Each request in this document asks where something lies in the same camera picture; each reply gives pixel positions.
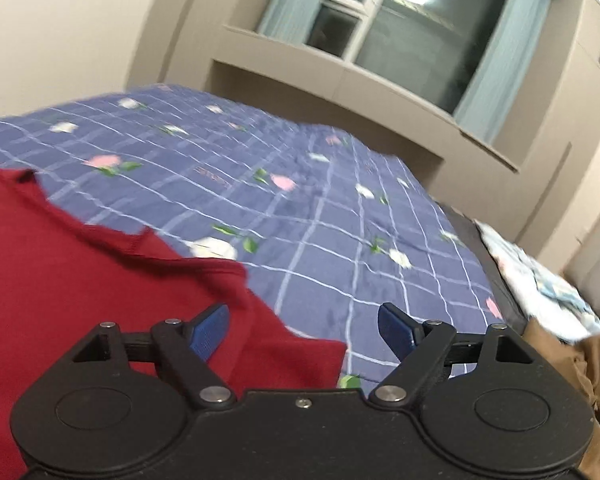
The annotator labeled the window with white frame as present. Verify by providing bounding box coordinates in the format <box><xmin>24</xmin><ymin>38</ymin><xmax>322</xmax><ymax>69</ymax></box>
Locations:
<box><xmin>306</xmin><ymin>0</ymin><xmax>506</xmax><ymax>114</ymax></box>

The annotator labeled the left blue curtain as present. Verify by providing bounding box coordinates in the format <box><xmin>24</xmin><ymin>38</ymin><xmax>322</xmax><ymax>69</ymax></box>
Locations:
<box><xmin>258</xmin><ymin>0</ymin><xmax>308</xmax><ymax>44</ymax></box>

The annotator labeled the blue floral checked quilt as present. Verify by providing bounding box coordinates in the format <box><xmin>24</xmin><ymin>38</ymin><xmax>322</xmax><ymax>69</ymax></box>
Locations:
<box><xmin>0</xmin><ymin>84</ymin><xmax>501</xmax><ymax>389</ymax></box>

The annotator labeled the red long-sleeve sweater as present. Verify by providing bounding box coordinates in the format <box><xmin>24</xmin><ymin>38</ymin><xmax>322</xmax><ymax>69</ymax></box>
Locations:
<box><xmin>0</xmin><ymin>169</ymin><xmax>346</xmax><ymax>479</ymax></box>

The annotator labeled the light blue patterned cloth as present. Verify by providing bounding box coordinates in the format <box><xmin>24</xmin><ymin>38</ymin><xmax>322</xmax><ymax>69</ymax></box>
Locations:
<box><xmin>476</xmin><ymin>221</ymin><xmax>600</xmax><ymax>344</ymax></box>

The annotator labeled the beige built-in wardrobe unit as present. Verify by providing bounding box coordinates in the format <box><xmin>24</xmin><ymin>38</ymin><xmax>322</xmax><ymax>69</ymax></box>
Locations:
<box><xmin>123</xmin><ymin>0</ymin><xmax>600</xmax><ymax>270</ymax></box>

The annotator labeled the blue curtain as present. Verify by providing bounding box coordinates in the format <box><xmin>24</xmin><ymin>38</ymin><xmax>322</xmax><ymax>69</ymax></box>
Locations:
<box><xmin>258</xmin><ymin>0</ymin><xmax>308</xmax><ymax>44</ymax></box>
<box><xmin>453</xmin><ymin>0</ymin><xmax>552</xmax><ymax>144</ymax></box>

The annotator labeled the right blue curtain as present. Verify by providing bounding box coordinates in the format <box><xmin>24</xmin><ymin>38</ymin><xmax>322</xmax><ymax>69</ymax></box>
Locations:
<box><xmin>453</xmin><ymin>0</ymin><xmax>552</xmax><ymax>144</ymax></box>

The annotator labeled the brown garment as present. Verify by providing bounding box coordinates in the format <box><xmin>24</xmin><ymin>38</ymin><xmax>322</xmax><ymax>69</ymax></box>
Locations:
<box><xmin>524</xmin><ymin>320</ymin><xmax>600</xmax><ymax>479</ymax></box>

